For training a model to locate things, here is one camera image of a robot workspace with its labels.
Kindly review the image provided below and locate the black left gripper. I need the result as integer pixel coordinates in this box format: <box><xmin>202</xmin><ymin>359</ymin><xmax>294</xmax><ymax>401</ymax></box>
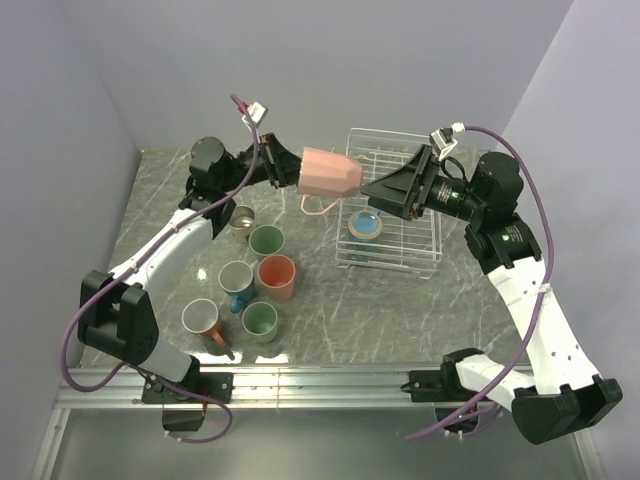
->
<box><xmin>220</xmin><ymin>133</ymin><xmax>326</xmax><ymax>193</ymax></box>

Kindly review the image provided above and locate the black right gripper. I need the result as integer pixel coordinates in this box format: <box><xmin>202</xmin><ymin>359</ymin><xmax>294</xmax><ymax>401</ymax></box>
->
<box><xmin>361</xmin><ymin>144</ymin><xmax>485</xmax><ymax>223</ymax></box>

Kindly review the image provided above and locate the pink faceted mug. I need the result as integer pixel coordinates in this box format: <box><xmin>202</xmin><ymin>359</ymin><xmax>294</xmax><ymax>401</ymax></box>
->
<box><xmin>297</xmin><ymin>147</ymin><xmax>363</xmax><ymax>216</ymax></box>

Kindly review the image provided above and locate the blue butterfly mug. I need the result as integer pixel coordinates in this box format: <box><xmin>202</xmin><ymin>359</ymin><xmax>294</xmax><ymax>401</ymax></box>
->
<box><xmin>347</xmin><ymin>208</ymin><xmax>383</xmax><ymax>262</ymax></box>

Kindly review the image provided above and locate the steel and brown cup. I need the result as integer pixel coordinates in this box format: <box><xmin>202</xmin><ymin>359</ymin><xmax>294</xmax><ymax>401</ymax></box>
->
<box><xmin>228</xmin><ymin>205</ymin><xmax>256</xmax><ymax>243</ymax></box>

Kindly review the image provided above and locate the green tumbler cup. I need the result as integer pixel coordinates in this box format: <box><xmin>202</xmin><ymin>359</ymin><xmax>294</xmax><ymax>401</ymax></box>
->
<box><xmin>248</xmin><ymin>225</ymin><xmax>285</xmax><ymax>261</ymax></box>

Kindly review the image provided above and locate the coral pink tumbler cup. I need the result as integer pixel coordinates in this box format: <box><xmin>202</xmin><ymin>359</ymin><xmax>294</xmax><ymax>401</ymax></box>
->
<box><xmin>258</xmin><ymin>254</ymin><xmax>296</xmax><ymax>303</ymax></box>

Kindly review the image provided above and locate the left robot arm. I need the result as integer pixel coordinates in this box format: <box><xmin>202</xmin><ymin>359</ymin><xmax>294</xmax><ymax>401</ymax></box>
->
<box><xmin>77</xmin><ymin>133</ymin><xmax>301</xmax><ymax>402</ymax></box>

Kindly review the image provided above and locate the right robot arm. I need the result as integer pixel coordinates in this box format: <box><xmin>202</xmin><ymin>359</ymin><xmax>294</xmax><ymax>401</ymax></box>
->
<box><xmin>361</xmin><ymin>145</ymin><xmax>623</xmax><ymax>445</ymax></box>

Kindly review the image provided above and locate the blue mug grey interior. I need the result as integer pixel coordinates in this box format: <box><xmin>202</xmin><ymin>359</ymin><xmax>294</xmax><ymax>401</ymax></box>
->
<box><xmin>218</xmin><ymin>260</ymin><xmax>255</xmax><ymax>314</ymax></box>

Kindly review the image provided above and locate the small green cup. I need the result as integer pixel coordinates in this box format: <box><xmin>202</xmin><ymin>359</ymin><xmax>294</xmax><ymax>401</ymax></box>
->
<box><xmin>241</xmin><ymin>302</ymin><xmax>278</xmax><ymax>343</ymax></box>

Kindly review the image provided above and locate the orange mug grey interior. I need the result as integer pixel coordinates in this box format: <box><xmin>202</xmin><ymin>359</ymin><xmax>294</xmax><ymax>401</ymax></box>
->
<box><xmin>181</xmin><ymin>298</ymin><xmax>227</xmax><ymax>347</ymax></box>

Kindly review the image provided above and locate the white wire dish rack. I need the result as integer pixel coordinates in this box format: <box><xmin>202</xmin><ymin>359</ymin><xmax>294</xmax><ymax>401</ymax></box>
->
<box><xmin>336</xmin><ymin>128</ymin><xmax>442</xmax><ymax>279</ymax></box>

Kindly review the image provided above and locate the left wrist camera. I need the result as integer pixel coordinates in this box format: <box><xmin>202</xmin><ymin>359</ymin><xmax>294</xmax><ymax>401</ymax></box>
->
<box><xmin>242</xmin><ymin>102</ymin><xmax>269</xmax><ymax>128</ymax></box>

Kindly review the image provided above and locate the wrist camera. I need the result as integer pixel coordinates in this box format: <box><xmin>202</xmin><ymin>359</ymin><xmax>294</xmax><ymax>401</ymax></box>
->
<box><xmin>429</xmin><ymin>122</ymin><xmax>465</xmax><ymax>161</ymax></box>
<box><xmin>242</xmin><ymin>102</ymin><xmax>269</xmax><ymax>128</ymax></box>

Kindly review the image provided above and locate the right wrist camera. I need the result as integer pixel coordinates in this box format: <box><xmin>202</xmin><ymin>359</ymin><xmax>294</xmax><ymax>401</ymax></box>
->
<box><xmin>429</xmin><ymin>122</ymin><xmax>465</xmax><ymax>161</ymax></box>

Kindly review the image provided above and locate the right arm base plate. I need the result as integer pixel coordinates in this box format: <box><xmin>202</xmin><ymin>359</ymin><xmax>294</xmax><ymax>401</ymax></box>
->
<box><xmin>400</xmin><ymin>369</ymin><xmax>471</xmax><ymax>403</ymax></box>

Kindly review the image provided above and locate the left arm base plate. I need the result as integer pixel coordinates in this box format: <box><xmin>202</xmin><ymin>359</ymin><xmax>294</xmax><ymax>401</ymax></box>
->
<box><xmin>141</xmin><ymin>372</ymin><xmax>234</xmax><ymax>405</ymax></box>

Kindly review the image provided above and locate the aluminium rail frame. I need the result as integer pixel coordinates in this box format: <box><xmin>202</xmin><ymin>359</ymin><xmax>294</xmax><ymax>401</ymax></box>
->
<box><xmin>29</xmin><ymin>363</ymin><xmax>551</xmax><ymax>480</ymax></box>

